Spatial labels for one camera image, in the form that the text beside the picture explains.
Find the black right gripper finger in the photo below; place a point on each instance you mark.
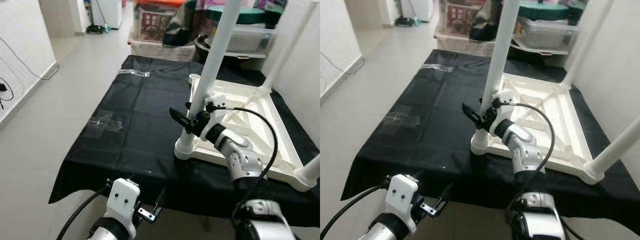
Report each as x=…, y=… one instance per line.
x=473, y=115
x=180, y=119

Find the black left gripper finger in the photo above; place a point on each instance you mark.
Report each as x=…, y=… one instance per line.
x=161, y=197
x=446, y=194

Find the white plastic table top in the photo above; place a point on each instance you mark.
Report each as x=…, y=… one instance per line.
x=235, y=92
x=540, y=95

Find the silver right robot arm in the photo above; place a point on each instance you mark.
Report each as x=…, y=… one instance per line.
x=240, y=155
x=525, y=150

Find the black tablecloth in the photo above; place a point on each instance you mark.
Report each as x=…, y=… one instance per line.
x=125, y=150
x=425, y=150

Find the clear tape strip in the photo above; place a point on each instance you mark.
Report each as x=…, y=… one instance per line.
x=134, y=73
x=437, y=67

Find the beige low platform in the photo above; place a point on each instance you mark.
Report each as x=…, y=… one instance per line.
x=460, y=45
x=160, y=50

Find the clear tape cross patch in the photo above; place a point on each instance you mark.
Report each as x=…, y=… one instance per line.
x=400, y=120
x=102, y=122

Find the dark metal wok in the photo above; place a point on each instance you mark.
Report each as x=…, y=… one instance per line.
x=520, y=47
x=205, y=47

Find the clear storage box orange lid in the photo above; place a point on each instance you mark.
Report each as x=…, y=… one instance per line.
x=155, y=22
x=457, y=17

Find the clear plastic storage box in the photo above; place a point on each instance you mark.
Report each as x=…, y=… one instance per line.
x=250, y=37
x=545, y=32

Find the green pot lid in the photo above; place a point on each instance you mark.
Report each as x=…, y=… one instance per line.
x=240, y=15
x=542, y=11

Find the white cabinet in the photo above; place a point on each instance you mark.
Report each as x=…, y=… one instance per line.
x=107, y=12
x=420, y=7

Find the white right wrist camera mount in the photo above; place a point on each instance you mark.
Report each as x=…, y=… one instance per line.
x=217, y=100
x=506, y=97

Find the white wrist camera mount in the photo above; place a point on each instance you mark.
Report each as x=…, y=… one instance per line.
x=217, y=100
x=506, y=97
x=400, y=197
x=122, y=200

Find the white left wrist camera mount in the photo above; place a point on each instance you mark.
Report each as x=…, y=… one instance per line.
x=400, y=197
x=122, y=200

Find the black wall charger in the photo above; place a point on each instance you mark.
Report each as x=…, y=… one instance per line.
x=2, y=87

